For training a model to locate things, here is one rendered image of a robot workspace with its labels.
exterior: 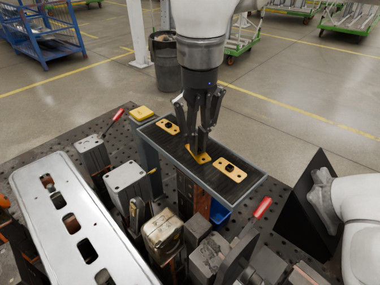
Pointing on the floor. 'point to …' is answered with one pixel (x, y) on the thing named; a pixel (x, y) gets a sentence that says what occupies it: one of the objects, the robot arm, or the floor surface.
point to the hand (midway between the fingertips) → (197, 141)
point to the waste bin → (165, 60)
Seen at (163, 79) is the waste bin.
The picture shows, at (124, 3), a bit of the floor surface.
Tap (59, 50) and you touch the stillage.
